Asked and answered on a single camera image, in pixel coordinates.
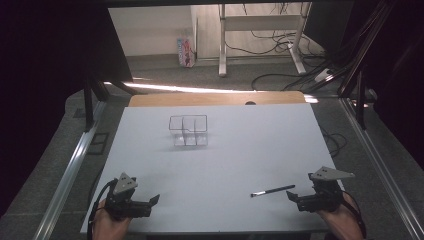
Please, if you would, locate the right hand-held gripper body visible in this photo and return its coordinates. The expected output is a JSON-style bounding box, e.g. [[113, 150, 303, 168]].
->
[[296, 166, 356, 214]]

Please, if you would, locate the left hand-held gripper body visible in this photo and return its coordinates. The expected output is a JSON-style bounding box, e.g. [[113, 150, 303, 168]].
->
[[104, 172, 153, 221]]

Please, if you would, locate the slim black pen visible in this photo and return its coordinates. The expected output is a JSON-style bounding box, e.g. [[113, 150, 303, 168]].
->
[[250, 184, 297, 198]]

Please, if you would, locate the clear plastic compartment organizer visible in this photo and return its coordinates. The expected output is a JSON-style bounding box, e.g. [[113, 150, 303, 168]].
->
[[168, 114, 209, 148]]

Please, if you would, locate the person's left hand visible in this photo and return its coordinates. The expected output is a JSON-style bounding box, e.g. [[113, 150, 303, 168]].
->
[[92, 199, 133, 240]]

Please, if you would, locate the person's right hand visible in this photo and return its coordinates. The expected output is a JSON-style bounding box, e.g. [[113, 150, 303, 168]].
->
[[316, 192, 365, 240]]

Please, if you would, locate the black metal stand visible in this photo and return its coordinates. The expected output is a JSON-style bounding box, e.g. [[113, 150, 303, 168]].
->
[[335, 0, 398, 131], [82, 70, 148, 133]]

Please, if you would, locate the white power strip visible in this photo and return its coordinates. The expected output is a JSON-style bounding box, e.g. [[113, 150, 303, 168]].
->
[[314, 67, 335, 83]]

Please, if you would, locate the black curtain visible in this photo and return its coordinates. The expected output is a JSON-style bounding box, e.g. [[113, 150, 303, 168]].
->
[[304, 0, 424, 169], [0, 0, 135, 216]]

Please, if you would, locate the colourful printed box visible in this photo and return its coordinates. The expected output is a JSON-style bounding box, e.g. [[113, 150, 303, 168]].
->
[[176, 36, 196, 69]]

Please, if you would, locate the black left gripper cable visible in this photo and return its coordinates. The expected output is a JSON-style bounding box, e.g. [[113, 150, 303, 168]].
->
[[86, 179, 118, 240]]

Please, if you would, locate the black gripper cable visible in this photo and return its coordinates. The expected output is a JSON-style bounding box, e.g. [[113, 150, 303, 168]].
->
[[86, 179, 118, 240], [340, 189, 368, 240]]

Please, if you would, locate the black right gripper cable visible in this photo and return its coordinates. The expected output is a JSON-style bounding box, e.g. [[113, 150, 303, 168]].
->
[[340, 189, 368, 240]]

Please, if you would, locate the thin black looped cable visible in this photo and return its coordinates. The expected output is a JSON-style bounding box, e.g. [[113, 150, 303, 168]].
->
[[320, 127, 349, 158]]

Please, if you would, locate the aluminium floor rail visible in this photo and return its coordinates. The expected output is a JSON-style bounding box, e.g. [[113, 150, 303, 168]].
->
[[32, 99, 108, 240], [339, 97, 424, 240]]

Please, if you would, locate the tangle of black floor cables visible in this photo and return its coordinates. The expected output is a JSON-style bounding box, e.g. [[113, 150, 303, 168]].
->
[[224, 29, 331, 92]]

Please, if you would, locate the white desk frame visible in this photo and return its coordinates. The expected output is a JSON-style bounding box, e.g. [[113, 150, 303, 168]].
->
[[217, 3, 313, 78]]

